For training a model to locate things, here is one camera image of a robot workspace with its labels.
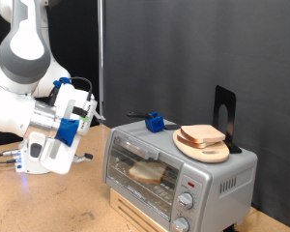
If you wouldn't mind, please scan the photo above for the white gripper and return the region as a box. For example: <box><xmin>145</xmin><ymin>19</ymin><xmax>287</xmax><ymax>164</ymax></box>
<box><xmin>40</xmin><ymin>83</ymin><xmax>106</xmax><ymax>175</ymax></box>

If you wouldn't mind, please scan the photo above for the blue block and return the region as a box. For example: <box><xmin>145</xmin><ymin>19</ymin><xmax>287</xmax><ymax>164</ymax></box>
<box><xmin>144</xmin><ymin>111</ymin><xmax>166</xmax><ymax>133</ymax></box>

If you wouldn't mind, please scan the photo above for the white bread slice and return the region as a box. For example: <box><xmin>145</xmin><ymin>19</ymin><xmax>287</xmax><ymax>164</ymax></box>
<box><xmin>129</xmin><ymin>159</ymin><xmax>169</xmax><ymax>186</ymax></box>
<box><xmin>176</xmin><ymin>134</ymin><xmax>217</xmax><ymax>150</ymax></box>

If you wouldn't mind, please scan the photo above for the glass oven door with handle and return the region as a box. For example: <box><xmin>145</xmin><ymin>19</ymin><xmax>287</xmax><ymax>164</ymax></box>
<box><xmin>105</xmin><ymin>130</ymin><xmax>185</xmax><ymax>223</ymax></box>

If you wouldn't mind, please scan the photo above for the silver oven knob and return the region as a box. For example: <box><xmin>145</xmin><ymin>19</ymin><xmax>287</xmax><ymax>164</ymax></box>
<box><xmin>177</xmin><ymin>192</ymin><xmax>195</xmax><ymax>211</ymax></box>
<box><xmin>172</xmin><ymin>217</ymin><xmax>190</xmax><ymax>232</ymax></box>

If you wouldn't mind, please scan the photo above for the silver toaster oven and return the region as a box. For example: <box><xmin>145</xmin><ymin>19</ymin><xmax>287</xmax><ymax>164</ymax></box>
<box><xmin>102</xmin><ymin>117</ymin><xmax>259</xmax><ymax>232</ymax></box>

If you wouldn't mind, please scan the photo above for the vertical metal pole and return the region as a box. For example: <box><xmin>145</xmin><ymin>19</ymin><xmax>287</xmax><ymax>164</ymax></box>
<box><xmin>98</xmin><ymin>0</ymin><xmax>105</xmax><ymax>126</ymax></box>

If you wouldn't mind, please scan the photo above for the tan bread slice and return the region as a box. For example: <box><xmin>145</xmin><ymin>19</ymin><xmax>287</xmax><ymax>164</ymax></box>
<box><xmin>180</xmin><ymin>124</ymin><xmax>227</xmax><ymax>145</ymax></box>

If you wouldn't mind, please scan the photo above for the round wooden board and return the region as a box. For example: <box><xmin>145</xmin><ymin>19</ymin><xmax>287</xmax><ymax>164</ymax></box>
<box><xmin>172</xmin><ymin>129</ymin><xmax>231</xmax><ymax>163</ymax></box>

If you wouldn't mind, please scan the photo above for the black metal bookend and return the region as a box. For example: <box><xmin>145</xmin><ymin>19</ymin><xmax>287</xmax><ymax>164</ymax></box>
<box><xmin>213</xmin><ymin>85</ymin><xmax>244</xmax><ymax>155</ymax></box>

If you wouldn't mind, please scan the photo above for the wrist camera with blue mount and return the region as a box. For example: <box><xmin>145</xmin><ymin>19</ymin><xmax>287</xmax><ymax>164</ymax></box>
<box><xmin>55</xmin><ymin>98</ymin><xmax>99</xmax><ymax>148</ymax></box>

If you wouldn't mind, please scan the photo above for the wire oven rack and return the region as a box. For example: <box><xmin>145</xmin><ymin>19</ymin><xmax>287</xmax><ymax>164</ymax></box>
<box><xmin>110</xmin><ymin>159</ymin><xmax>180</xmax><ymax>214</ymax></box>

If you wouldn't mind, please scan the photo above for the grey plug base cable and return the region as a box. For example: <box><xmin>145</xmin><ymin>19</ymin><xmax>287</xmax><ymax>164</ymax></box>
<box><xmin>0</xmin><ymin>148</ymin><xmax>22</xmax><ymax>158</ymax></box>

